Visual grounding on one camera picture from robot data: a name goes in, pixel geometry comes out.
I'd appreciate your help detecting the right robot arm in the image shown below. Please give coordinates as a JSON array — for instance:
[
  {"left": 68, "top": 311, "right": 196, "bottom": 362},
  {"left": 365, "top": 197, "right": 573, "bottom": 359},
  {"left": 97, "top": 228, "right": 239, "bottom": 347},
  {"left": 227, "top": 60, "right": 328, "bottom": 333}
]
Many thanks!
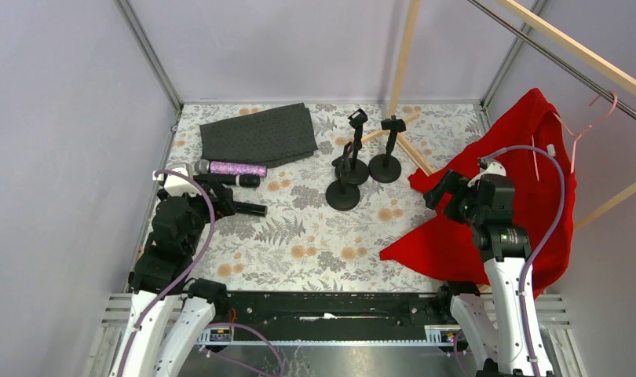
[{"left": 424, "top": 170, "right": 555, "bottom": 376}]

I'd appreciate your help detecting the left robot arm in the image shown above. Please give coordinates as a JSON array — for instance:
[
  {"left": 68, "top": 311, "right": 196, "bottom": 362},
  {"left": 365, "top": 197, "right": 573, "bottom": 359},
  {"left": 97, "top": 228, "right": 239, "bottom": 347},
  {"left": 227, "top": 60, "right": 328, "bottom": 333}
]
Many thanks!
[{"left": 109, "top": 170, "right": 267, "bottom": 376}]

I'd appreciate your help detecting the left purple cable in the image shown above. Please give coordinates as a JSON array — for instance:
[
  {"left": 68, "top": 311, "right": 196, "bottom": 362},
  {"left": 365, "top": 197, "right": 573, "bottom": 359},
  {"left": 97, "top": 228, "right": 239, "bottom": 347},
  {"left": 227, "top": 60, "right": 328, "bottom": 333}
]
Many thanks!
[{"left": 117, "top": 169, "right": 285, "bottom": 377}]

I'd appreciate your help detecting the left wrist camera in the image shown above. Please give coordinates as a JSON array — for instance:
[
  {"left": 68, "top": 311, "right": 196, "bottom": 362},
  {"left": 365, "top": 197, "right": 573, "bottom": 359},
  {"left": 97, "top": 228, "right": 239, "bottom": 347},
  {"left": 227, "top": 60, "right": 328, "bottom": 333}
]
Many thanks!
[{"left": 152, "top": 163, "right": 199, "bottom": 197}]

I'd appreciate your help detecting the dark grey perforated felt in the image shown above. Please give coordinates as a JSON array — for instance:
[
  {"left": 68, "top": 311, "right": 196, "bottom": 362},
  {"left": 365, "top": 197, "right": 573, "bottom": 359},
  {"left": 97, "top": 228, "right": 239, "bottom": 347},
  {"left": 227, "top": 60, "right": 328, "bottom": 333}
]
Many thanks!
[{"left": 199, "top": 103, "right": 318, "bottom": 168}]

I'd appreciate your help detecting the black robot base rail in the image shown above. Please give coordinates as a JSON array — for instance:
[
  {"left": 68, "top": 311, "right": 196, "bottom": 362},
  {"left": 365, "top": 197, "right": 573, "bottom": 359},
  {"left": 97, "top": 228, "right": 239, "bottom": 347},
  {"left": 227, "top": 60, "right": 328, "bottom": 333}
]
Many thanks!
[{"left": 197, "top": 291, "right": 459, "bottom": 346}]

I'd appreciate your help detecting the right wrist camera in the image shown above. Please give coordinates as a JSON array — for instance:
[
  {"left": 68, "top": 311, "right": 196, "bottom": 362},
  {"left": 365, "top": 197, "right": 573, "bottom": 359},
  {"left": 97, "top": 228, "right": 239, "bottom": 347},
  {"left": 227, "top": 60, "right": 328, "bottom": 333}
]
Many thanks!
[{"left": 467, "top": 158, "right": 506, "bottom": 188}]

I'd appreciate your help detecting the wooden clothes rack frame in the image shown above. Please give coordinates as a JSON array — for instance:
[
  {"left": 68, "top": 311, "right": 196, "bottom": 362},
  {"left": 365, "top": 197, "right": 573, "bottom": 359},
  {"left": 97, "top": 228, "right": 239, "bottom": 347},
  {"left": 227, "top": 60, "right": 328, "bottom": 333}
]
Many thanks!
[{"left": 360, "top": 0, "right": 636, "bottom": 231}]

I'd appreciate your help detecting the black mic stand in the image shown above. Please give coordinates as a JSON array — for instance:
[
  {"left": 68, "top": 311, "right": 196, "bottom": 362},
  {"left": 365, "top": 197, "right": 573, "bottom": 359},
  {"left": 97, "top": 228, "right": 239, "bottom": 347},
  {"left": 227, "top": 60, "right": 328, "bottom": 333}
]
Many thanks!
[
  {"left": 332, "top": 108, "right": 369, "bottom": 185},
  {"left": 325, "top": 141, "right": 360, "bottom": 211},
  {"left": 368, "top": 115, "right": 407, "bottom": 183}
]

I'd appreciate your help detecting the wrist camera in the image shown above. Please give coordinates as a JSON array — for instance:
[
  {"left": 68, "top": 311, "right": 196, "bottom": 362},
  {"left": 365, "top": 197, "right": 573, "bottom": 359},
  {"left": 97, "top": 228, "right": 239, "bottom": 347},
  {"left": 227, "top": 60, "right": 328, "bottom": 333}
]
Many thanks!
[
  {"left": 467, "top": 158, "right": 506, "bottom": 188},
  {"left": 152, "top": 163, "right": 199, "bottom": 197}
]

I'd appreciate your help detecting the metal hanging rod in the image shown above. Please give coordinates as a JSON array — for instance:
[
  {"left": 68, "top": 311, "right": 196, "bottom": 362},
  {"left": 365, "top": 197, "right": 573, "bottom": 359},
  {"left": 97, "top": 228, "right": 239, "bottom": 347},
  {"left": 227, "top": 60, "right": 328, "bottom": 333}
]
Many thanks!
[{"left": 470, "top": 1, "right": 614, "bottom": 104}]

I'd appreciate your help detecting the purple glitter microphone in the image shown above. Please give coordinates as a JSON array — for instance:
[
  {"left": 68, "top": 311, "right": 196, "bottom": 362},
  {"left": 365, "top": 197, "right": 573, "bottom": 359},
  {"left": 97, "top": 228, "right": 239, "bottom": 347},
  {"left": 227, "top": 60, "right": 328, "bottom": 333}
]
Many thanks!
[{"left": 194, "top": 159, "right": 267, "bottom": 178}]

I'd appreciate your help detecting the red t-shirt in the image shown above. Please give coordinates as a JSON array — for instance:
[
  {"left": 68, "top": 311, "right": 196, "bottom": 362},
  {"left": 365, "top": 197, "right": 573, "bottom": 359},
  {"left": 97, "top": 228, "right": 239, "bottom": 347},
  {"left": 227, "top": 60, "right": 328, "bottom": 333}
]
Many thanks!
[{"left": 379, "top": 87, "right": 578, "bottom": 298}]

